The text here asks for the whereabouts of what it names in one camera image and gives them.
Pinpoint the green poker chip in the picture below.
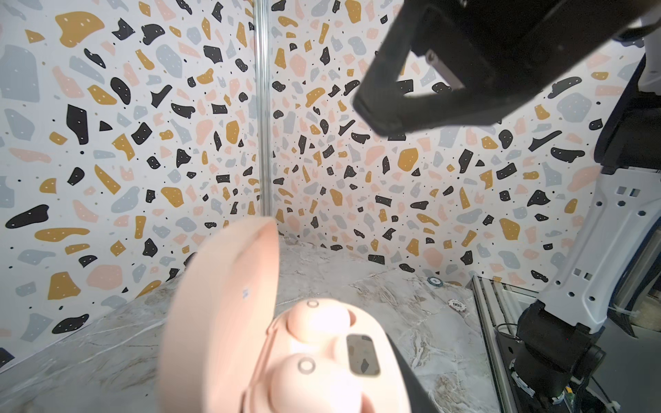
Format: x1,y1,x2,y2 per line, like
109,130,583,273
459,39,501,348
427,277,444,287

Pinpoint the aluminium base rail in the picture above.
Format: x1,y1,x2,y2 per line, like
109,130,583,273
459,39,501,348
472,275,537,412

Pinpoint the white poker chip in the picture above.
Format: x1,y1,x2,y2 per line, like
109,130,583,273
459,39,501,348
448,299,466,313

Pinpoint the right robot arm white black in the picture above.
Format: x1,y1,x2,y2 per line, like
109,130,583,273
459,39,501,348
354,1,660,412

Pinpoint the pink earbud charging case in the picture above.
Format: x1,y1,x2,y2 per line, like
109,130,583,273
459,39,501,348
158,217,411,412

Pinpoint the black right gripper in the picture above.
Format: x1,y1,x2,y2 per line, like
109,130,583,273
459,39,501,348
353,1,660,136

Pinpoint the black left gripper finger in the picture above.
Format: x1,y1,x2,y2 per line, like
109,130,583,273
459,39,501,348
387,336,438,413

